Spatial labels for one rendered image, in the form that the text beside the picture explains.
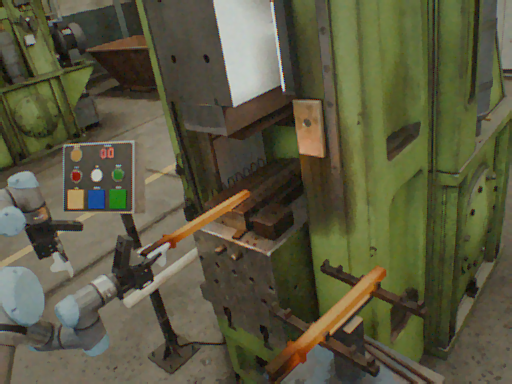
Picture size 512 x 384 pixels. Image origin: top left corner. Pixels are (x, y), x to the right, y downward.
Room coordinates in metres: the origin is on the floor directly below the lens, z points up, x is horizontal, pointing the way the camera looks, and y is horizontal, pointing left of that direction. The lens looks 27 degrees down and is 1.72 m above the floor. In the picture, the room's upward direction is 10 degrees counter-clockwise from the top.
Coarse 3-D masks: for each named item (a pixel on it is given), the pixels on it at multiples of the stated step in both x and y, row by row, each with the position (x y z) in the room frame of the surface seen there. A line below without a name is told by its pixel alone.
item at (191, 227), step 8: (240, 192) 1.40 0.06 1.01; (248, 192) 1.39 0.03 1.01; (232, 200) 1.34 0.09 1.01; (216, 208) 1.30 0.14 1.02; (224, 208) 1.30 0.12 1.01; (200, 216) 1.26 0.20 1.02; (208, 216) 1.25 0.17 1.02; (216, 216) 1.27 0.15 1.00; (192, 224) 1.21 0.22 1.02; (200, 224) 1.22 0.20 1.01; (176, 232) 1.18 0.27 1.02; (184, 232) 1.18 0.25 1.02; (192, 232) 1.20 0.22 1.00; (160, 240) 1.14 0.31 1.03; (168, 240) 1.13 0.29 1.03; (176, 240) 1.15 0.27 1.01; (144, 248) 1.10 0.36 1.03; (152, 248) 1.10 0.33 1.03; (144, 256) 1.08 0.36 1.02
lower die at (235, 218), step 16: (272, 160) 1.69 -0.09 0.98; (288, 160) 1.62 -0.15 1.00; (256, 176) 1.55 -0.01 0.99; (224, 192) 1.48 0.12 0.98; (256, 192) 1.40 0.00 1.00; (272, 192) 1.39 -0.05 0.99; (208, 208) 1.40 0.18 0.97; (240, 208) 1.31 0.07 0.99; (256, 208) 1.32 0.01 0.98; (224, 224) 1.35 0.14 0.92; (240, 224) 1.29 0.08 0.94
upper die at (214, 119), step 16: (256, 96) 1.39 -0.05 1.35; (272, 96) 1.44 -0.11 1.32; (288, 96) 1.50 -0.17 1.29; (192, 112) 1.38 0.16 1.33; (208, 112) 1.32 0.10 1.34; (224, 112) 1.28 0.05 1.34; (240, 112) 1.33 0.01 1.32; (256, 112) 1.38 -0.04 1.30; (192, 128) 1.39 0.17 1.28; (208, 128) 1.33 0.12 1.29; (224, 128) 1.28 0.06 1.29; (240, 128) 1.32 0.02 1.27
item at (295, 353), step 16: (384, 272) 0.90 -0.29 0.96; (352, 288) 0.85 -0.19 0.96; (368, 288) 0.85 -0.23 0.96; (336, 304) 0.81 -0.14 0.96; (352, 304) 0.80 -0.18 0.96; (320, 320) 0.76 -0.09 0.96; (336, 320) 0.76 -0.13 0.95; (304, 336) 0.72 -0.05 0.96; (320, 336) 0.72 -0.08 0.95; (288, 352) 0.68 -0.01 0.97; (304, 352) 0.68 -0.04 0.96; (272, 368) 0.64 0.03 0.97; (288, 368) 0.67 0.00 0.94
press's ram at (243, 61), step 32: (160, 0) 1.40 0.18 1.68; (192, 0) 1.30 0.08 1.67; (224, 0) 1.27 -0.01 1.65; (256, 0) 1.36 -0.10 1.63; (160, 32) 1.42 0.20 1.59; (192, 32) 1.32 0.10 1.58; (224, 32) 1.25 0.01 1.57; (256, 32) 1.35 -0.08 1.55; (160, 64) 1.45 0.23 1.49; (192, 64) 1.34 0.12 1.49; (224, 64) 1.24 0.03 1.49; (256, 64) 1.33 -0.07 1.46; (192, 96) 1.36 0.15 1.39; (224, 96) 1.26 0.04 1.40
